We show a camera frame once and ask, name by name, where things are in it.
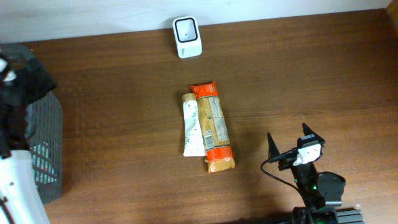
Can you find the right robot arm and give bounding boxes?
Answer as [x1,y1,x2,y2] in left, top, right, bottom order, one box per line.
[261,123,346,223]

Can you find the grey plastic mesh basket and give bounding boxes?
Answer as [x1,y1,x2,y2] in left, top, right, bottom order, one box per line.
[1,44,63,204]

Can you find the black camera cable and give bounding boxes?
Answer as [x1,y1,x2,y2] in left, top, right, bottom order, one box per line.
[260,159,314,224]

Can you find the orange pasta packet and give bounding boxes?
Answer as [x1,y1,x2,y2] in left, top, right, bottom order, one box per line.
[190,82,235,173]

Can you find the white barcode scanner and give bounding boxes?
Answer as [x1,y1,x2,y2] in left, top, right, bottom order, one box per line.
[172,16,203,58]

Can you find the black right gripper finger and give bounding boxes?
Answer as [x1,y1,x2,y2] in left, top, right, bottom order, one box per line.
[267,133,280,158]
[302,123,325,145]

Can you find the white hair product tube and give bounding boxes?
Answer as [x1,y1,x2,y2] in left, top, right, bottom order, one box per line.
[182,93,205,157]

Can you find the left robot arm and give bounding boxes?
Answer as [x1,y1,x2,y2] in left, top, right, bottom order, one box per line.
[1,54,63,223]

